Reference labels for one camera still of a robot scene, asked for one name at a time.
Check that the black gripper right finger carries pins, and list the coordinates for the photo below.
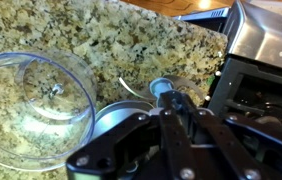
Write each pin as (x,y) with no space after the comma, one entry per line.
(247,146)

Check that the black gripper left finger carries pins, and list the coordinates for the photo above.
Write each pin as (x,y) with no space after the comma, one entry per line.
(127,146)

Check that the grey cone-shaped chopper lid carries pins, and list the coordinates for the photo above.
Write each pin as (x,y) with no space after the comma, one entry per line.
(114,116)

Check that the stainless steel gas stove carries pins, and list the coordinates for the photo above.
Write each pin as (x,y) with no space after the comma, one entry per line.
(264,43)

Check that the chopper blade with grey hub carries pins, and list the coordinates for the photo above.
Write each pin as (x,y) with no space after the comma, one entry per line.
(161,86)

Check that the clear glass chopper cup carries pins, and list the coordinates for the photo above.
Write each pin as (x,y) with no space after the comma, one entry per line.
(37,126)

